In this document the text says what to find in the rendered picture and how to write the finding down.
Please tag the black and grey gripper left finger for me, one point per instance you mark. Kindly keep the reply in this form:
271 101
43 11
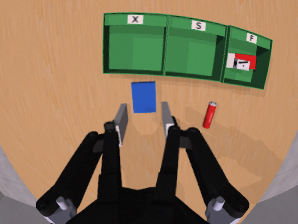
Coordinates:
60 203

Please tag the red aa battery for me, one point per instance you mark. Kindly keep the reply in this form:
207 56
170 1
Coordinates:
209 114

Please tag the green three-compartment bin rack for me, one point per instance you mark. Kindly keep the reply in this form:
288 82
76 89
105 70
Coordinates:
138 46

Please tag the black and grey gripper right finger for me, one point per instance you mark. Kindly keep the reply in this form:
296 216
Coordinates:
226 204

